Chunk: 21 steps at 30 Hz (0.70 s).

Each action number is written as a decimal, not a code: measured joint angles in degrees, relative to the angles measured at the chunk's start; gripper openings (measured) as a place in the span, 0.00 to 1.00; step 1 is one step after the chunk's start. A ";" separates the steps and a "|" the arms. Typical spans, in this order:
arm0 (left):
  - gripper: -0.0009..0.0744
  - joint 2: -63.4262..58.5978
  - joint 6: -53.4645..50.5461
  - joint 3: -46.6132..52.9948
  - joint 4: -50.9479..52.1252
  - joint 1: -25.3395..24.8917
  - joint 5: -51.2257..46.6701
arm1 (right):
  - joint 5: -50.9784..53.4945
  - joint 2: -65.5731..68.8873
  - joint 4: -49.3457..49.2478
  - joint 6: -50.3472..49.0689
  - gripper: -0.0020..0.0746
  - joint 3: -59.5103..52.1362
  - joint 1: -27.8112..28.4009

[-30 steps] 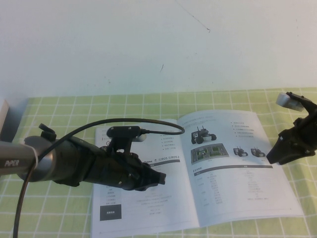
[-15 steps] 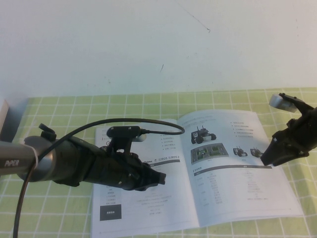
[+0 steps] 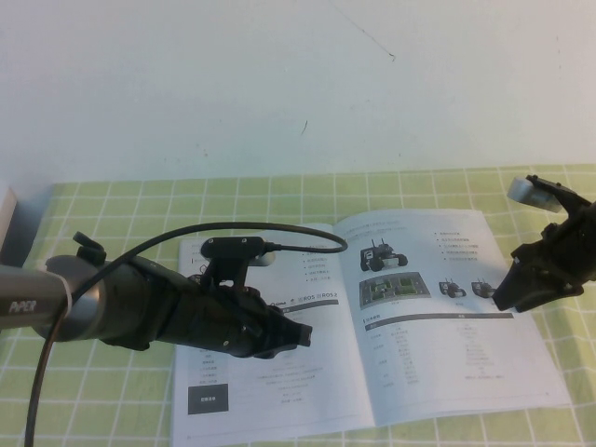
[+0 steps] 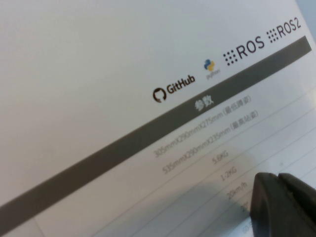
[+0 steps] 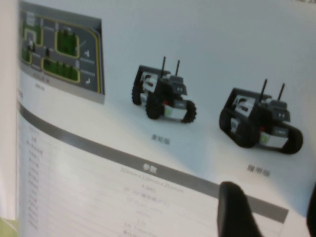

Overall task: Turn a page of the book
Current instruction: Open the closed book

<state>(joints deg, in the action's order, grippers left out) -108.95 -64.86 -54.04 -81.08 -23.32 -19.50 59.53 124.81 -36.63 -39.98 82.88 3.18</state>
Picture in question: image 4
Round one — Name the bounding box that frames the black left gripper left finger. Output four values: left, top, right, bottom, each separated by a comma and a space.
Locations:
249, 172, 294, 237

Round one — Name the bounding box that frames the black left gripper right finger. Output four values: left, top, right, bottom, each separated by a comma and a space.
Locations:
278, 172, 316, 237

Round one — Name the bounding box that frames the white product booklet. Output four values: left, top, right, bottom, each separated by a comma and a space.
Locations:
0, 0, 316, 237

